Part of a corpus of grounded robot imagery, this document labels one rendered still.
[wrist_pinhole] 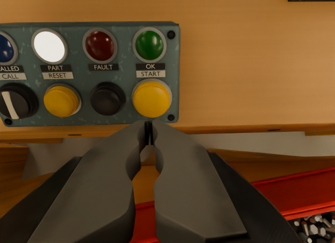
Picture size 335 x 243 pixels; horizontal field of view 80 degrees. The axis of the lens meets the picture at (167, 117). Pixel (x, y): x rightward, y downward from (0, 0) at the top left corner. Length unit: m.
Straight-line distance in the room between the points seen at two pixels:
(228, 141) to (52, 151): 0.93
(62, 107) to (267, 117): 0.18
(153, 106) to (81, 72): 0.06
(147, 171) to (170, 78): 0.16
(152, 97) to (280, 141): 1.14
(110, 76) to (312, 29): 0.21
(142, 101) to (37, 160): 1.14
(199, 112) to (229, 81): 0.04
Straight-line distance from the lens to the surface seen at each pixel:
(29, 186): 0.93
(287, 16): 0.26
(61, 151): 1.21
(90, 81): 0.17
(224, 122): 0.20
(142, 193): 0.30
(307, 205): 0.21
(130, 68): 0.16
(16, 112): 0.19
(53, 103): 0.17
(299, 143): 1.32
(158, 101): 0.15
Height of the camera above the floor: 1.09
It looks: 82 degrees down
